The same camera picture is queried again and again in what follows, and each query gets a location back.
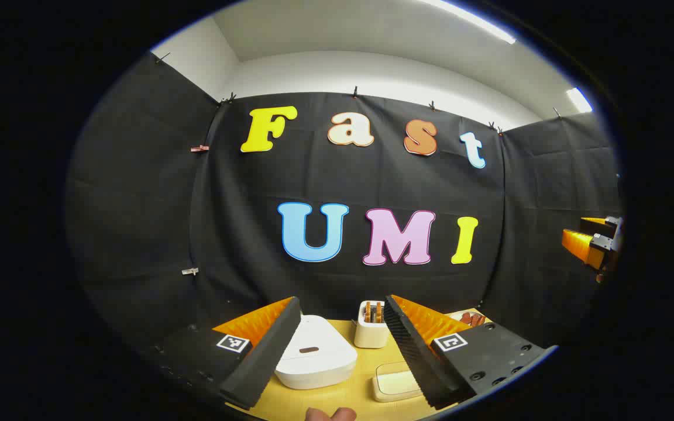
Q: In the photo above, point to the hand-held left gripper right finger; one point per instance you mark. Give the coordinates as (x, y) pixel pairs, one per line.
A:
(413, 356)

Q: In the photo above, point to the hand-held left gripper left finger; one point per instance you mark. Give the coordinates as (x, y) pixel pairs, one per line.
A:
(267, 356)

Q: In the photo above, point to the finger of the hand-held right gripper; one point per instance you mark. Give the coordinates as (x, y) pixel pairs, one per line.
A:
(583, 247)
(593, 221)

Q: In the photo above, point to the white rice cooker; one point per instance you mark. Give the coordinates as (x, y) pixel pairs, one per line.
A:
(319, 362)

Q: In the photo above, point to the white toaster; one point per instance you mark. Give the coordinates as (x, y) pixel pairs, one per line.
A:
(370, 336)

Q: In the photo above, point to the toasted bread slice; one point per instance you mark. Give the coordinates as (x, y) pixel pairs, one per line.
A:
(367, 311)
(379, 311)

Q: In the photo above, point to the white round plate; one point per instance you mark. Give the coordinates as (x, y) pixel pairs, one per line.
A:
(456, 316)

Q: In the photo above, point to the red meat piece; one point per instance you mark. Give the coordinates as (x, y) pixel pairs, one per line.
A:
(478, 320)
(466, 318)

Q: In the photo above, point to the short ceiling light panel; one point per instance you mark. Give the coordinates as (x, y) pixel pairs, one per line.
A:
(580, 100)

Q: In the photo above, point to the black backdrop cloth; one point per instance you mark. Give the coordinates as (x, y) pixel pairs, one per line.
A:
(372, 181)

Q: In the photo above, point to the pink clothes clip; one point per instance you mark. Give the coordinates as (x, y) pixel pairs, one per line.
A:
(199, 148)

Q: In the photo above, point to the long ceiling light strip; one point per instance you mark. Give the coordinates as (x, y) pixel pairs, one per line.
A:
(477, 22)

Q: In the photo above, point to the row of black binder clips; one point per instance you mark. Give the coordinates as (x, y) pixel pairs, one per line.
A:
(355, 92)

